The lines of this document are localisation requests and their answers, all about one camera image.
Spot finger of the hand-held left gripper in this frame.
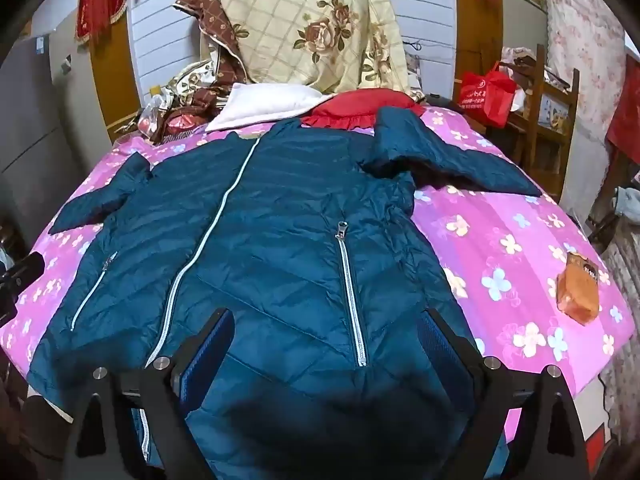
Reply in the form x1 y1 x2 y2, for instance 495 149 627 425
0 252 46 328

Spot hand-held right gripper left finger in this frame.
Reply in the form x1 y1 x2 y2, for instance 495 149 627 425
62 308 236 480

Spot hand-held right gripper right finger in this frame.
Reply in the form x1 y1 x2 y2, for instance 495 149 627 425
415 308 588 480

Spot teal down jacket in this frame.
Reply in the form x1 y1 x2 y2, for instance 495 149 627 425
27 105 543 480

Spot pink floral bedsheet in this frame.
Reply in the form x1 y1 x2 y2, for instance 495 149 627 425
0 102 636 461

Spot grey cabinet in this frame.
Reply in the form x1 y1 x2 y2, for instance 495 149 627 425
0 10 126 256

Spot orange snack packet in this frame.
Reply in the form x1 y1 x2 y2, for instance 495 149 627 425
556 252 601 327

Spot clear plastic bag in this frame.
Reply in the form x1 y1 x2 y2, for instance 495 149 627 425
137 92 173 141

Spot grey cloth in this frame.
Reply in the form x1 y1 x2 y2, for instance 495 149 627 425
612 185 640 226

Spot wooden chair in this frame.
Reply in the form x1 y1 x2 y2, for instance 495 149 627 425
500 44 581 191

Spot red shopping bag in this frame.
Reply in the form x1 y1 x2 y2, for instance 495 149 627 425
459 62 518 128

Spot white pillow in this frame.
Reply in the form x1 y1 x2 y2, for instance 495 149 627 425
205 82 336 133

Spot red ruffled pillow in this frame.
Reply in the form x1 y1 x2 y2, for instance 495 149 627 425
300 87 423 131

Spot floral lace curtain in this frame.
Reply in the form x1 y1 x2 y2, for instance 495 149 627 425
542 0 628 141

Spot cream floral quilt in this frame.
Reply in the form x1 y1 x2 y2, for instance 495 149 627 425
135 0 426 146

